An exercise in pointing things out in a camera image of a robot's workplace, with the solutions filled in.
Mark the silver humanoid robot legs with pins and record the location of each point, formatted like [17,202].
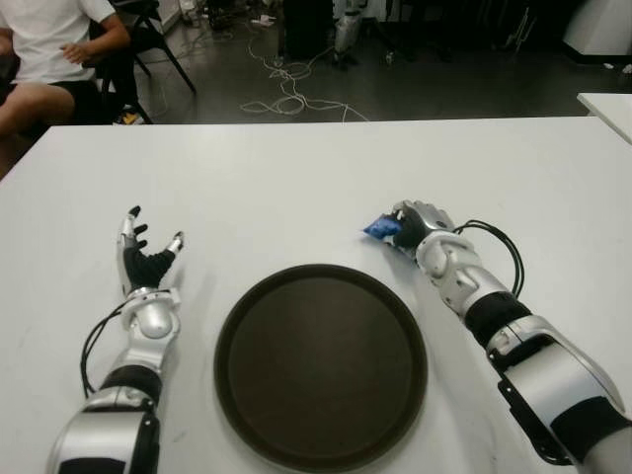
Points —
[346,27]

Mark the blue Oreo packet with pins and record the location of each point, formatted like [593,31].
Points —
[380,228]

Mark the white cabinet with black base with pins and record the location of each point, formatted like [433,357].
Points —
[600,27]

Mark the black folding chair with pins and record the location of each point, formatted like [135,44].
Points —
[148,42]

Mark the seated person in white shirt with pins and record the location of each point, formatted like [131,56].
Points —
[44,39]

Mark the round dark brown tray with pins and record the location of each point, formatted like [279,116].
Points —
[321,370]

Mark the white power strip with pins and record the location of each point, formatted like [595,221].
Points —
[263,20]

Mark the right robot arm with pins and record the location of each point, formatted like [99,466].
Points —
[543,375]

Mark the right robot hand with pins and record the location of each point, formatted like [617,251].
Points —
[419,222]

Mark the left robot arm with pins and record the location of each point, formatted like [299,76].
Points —
[148,321]

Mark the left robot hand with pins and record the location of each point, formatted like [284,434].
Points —
[140,266]

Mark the white side table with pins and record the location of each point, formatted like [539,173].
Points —
[609,111]

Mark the small yellow object on floor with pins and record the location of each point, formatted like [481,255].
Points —
[127,118]

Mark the silver metal stand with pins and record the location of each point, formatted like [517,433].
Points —
[518,29]

